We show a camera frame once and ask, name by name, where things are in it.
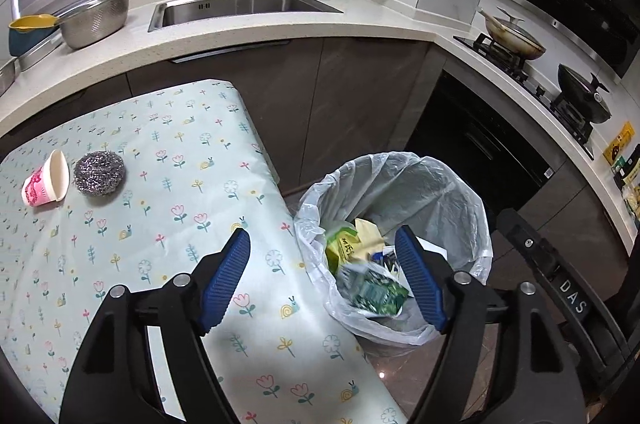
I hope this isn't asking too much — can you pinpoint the black wok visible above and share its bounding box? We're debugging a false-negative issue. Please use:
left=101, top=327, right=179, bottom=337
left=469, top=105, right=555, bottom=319
left=557, top=64, right=613, bottom=125

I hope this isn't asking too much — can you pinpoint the gas stove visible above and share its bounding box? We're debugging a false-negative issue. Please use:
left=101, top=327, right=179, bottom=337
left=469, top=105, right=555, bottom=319
left=453, top=32, right=598, bottom=159

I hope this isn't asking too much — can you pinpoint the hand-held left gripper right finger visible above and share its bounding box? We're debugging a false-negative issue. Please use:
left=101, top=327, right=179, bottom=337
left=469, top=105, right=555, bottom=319
left=395, top=224, right=593, bottom=424

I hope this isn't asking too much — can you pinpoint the floral tablecloth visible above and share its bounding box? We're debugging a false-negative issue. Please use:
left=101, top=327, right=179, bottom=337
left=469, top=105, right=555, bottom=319
left=0, top=78, right=408, bottom=424

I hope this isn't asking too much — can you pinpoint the black built-in oven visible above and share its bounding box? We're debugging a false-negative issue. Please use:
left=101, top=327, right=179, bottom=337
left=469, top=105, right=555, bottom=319
left=405, top=71, right=556, bottom=225

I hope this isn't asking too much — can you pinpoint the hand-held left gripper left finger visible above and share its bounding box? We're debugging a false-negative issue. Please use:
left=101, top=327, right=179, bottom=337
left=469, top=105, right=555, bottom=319
left=59, top=228, right=252, bottom=424

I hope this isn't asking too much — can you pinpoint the yellow bread bag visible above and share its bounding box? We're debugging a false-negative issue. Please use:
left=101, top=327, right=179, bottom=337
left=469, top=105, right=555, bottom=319
left=324, top=218, right=388, bottom=277

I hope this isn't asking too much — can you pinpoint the steel colander bowl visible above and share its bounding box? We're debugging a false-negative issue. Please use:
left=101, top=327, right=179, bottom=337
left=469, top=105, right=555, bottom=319
left=59, top=0, right=133, bottom=50

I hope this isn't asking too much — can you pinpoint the steel sink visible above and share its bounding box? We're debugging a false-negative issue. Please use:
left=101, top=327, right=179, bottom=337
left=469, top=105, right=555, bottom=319
left=148, top=0, right=344, bottom=32

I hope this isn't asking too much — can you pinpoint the green snack packet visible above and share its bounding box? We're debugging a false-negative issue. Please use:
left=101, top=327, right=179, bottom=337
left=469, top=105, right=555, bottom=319
left=337, top=261, right=413, bottom=319

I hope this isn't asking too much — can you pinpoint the steel wool scrubber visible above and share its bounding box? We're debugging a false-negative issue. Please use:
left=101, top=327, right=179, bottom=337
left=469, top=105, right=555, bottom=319
left=73, top=151, right=126, bottom=195

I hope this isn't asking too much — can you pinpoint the steel basin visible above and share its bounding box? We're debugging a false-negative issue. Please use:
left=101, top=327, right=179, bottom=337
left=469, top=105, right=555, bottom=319
left=0, top=58, right=20, bottom=97

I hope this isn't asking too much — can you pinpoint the trash bin with white liner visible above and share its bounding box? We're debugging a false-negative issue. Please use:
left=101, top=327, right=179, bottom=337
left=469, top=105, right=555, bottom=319
left=294, top=152, right=493, bottom=347

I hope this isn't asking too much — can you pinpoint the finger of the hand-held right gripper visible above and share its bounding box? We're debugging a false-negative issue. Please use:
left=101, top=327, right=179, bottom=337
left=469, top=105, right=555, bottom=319
left=495, top=208, right=567, bottom=285

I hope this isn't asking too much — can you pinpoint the assorted packets pile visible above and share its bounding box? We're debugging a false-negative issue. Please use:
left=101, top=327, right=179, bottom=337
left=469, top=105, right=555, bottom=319
left=612, top=156, right=640, bottom=229

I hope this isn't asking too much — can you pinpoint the blue yellow container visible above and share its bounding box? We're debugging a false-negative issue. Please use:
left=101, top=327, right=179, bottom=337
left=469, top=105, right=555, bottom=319
left=8, top=14, right=61, bottom=57

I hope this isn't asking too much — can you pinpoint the brown base cabinet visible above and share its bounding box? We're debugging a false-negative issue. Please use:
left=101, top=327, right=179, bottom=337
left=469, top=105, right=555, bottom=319
left=125, top=36, right=446, bottom=192

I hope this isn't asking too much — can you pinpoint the pink floral paper cup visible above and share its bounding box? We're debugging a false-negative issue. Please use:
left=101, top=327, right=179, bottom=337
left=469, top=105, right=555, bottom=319
left=21, top=149, right=71, bottom=208

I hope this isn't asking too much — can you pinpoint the steel wok with lid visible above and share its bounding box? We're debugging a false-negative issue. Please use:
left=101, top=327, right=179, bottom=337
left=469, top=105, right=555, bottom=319
left=477, top=6, right=547, bottom=59

